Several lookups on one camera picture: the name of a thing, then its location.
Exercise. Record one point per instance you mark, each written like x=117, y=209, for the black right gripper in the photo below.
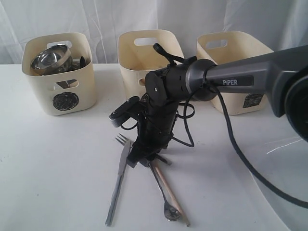
x=154, y=132

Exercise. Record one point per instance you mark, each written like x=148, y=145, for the wooden chopstick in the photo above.
x=171, y=194

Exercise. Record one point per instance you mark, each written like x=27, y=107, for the steel mug with solid handle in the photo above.
x=78, y=63

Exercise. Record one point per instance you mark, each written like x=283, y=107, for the stainless steel bowl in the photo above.
x=53, y=60

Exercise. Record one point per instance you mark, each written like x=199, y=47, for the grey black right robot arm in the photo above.
x=282, y=76

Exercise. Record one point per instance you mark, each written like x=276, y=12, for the stainless steel table knife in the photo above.
x=120, y=175

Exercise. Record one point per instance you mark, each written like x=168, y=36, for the stainless steel fork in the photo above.
x=123, y=139

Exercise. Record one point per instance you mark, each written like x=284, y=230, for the stainless steel spoon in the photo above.
x=170, y=212

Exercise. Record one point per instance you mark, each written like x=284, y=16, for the cream bin with circle mark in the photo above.
x=52, y=98

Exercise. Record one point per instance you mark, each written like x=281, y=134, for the cream bin with triangle mark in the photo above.
x=137, y=60

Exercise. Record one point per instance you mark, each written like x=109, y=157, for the white square plate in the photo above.
x=285, y=164

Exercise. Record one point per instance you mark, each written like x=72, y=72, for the cream bin with square mark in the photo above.
x=230, y=46

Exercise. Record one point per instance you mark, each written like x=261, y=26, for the white curtain backdrop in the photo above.
x=280, y=24

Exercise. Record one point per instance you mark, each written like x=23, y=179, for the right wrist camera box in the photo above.
x=125, y=111

